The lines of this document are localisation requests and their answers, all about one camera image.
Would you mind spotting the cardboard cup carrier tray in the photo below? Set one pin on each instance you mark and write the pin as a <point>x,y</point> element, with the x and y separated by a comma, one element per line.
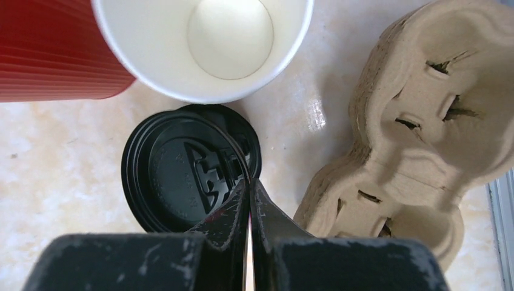
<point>432,117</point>

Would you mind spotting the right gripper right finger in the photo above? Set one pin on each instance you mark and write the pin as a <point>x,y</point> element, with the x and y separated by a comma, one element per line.
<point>286,257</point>

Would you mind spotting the stack of black lids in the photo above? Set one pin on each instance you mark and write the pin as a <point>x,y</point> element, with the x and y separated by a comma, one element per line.
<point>237,128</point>

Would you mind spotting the stacked brown paper cups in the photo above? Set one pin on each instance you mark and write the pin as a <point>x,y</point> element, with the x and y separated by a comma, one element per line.
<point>205,52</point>

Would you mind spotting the red ribbed straw cup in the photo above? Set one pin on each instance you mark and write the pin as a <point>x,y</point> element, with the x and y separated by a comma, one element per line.
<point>54,50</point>

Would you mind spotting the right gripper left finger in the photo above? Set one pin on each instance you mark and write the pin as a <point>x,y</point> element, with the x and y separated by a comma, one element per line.
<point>209,256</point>

